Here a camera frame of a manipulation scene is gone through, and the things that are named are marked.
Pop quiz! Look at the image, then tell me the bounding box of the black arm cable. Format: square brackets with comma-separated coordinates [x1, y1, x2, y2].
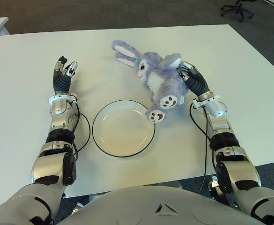
[189, 103, 216, 195]
[72, 103, 91, 157]

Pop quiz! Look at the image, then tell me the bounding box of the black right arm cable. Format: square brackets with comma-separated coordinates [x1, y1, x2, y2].
[189, 103, 216, 195]

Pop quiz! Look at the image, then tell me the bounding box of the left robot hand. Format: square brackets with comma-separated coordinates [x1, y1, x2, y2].
[52, 55, 78, 95]

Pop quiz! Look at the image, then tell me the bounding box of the white table leg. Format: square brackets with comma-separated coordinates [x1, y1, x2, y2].
[161, 180, 183, 188]

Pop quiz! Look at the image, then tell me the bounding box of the purple plush bunny doll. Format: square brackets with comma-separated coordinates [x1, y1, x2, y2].
[111, 39, 189, 124]

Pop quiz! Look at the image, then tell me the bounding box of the white plate black rim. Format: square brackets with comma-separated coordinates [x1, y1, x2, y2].
[92, 100, 156, 158]

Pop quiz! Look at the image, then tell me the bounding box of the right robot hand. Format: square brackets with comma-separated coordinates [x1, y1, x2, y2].
[178, 60, 210, 97]

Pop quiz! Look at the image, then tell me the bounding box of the grey robot torso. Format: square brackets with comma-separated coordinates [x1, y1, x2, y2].
[52, 184, 252, 225]

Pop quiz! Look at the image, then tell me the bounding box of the black office chair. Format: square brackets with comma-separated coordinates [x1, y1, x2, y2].
[220, 0, 255, 23]

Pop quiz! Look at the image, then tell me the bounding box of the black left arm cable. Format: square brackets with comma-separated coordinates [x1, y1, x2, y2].
[72, 103, 91, 157]

